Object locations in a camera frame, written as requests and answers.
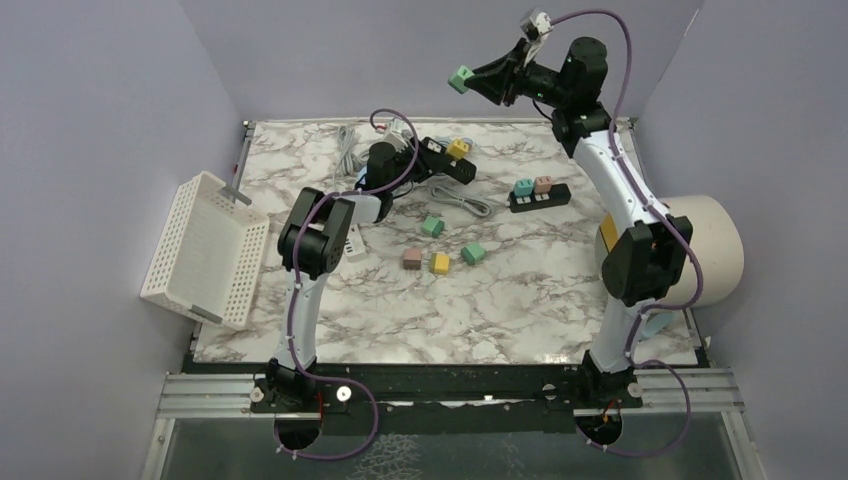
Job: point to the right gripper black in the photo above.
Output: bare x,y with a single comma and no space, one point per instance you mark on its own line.
501,80

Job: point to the teal adapter on front strip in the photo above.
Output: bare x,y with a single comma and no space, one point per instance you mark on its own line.
523,188

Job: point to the cream cylinder with orange lid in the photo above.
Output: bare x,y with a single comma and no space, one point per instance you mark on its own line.
715,242

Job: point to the green plug adapter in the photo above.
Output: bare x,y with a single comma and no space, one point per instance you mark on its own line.
473,253
432,226

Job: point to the black power strip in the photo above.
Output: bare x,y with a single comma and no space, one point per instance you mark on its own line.
435,160
558,195

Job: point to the pink plug adapter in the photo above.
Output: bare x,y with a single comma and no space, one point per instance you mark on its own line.
412,258

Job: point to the yellow plug adapter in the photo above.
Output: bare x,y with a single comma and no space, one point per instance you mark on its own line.
439,263

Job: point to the aluminium rail base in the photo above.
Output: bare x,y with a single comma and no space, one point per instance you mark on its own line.
229,396

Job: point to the white power strip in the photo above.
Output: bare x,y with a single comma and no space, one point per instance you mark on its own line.
354,247

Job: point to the black power strip front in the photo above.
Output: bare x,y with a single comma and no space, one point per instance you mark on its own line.
558,195

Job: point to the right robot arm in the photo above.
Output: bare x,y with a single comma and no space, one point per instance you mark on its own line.
650,245

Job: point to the white perforated plastic basket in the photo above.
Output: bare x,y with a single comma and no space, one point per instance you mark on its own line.
209,254

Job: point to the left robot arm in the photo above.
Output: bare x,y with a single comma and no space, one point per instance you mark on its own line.
312,243

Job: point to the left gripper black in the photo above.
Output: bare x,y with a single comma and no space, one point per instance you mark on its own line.
406,152

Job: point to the pink adapter on front strip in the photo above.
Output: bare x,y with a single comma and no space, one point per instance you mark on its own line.
542,185

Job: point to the light blue small object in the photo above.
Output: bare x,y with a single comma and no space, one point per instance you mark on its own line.
655,324

